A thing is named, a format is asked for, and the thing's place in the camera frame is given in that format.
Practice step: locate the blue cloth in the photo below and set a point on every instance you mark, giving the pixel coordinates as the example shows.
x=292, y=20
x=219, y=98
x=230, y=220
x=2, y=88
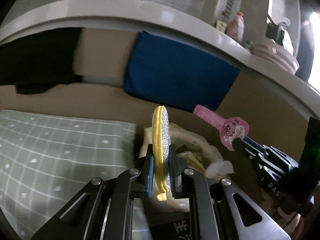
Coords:
x=175, y=72

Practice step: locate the brown cardboard panel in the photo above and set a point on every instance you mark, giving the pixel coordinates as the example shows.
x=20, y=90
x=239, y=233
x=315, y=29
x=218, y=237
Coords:
x=262, y=97

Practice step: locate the green checked tablecloth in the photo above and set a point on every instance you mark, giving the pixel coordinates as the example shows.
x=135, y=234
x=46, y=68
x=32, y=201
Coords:
x=62, y=150

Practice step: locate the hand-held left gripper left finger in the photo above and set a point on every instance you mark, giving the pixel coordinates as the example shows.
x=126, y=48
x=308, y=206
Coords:
x=150, y=177

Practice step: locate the black cloth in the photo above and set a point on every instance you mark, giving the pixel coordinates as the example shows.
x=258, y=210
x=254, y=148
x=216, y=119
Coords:
x=37, y=62

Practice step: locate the round silver yellow scouring pad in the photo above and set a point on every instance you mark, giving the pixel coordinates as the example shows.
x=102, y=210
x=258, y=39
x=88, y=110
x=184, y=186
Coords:
x=163, y=142

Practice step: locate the pink plastic bottle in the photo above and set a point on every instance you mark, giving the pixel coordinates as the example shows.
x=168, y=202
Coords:
x=237, y=26

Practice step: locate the white cloth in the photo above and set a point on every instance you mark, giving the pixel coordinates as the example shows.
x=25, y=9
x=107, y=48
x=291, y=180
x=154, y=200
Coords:
x=288, y=40

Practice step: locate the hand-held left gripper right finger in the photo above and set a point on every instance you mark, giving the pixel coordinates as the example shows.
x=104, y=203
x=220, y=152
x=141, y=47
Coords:
x=173, y=170

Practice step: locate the white kitchen counter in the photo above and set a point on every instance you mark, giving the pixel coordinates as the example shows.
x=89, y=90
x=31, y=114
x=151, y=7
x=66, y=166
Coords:
x=125, y=7

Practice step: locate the yellowish plastic bin bag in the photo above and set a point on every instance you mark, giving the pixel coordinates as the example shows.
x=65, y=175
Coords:
x=190, y=140

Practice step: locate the pink cartoon ruler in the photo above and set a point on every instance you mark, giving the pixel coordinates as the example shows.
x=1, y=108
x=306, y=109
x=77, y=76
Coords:
x=225, y=127

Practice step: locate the black knife block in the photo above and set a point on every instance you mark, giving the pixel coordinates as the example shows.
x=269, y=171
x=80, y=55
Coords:
x=272, y=30

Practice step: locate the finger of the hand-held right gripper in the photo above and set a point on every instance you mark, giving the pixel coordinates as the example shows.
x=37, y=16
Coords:
x=246, y=152
x=256, y=145

